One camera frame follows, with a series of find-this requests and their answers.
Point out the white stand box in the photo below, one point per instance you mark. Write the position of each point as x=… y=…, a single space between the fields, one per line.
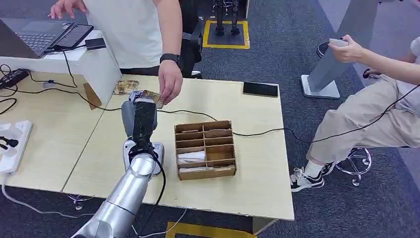
x=98 y=70

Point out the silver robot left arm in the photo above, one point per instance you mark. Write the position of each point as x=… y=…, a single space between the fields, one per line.
x=121 y=200

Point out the chrome stool base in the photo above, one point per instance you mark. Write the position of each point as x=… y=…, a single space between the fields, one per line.
x=357 y=162

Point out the small black device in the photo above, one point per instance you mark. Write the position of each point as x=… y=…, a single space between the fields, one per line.
x=95 y=43

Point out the grey laptop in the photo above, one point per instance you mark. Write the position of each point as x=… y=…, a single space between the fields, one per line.
x=32 y=36

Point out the seated person's hand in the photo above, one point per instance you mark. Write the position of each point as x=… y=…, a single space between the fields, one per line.
x=374 y=74
x=347 y=51

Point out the black tablet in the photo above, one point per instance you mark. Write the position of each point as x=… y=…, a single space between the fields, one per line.
x=74 y=36

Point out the wooden card box with compartments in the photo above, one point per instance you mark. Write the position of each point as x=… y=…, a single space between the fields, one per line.
x=205 y=149

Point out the desk caster wheel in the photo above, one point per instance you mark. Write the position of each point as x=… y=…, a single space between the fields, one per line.
x=78 y=203

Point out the standing person's right hand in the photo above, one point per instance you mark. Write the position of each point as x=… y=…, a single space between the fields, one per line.
x=65 y=6

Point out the black wristwatch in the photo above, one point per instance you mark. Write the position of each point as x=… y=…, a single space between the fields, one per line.
x=170 y=58

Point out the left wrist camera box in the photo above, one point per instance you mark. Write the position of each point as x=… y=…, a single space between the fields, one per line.
x=144 y=121

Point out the standing person's left hand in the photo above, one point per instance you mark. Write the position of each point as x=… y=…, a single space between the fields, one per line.
x=170 y=83

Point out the seated person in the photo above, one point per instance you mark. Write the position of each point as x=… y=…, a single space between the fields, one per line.
x=370 y=124

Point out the black humanoid robot legs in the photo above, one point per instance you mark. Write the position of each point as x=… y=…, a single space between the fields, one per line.
x=226 y=18

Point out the pale card in slot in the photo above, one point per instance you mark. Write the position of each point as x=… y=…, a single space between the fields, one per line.
x=195 y=169

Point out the small black controller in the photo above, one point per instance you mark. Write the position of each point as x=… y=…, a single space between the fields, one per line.
x=367 y=74

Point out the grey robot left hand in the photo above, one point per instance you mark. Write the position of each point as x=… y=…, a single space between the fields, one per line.
x=128 y=116

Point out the white power strip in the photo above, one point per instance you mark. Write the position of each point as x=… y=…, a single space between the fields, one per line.
x=14 y=148

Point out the black office chair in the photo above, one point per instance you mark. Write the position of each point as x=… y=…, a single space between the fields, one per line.
x=190 y=42

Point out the black smartphone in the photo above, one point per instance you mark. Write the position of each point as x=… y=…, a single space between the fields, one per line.
x=260 y=89

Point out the grey card reader device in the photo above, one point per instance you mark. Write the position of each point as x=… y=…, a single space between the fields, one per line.
x=159 y=154

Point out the white floor stand pillar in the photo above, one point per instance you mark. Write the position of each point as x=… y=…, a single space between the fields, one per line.
x=338 y=62

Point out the black plug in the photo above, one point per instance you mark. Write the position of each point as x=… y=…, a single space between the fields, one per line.
x=8 y=142

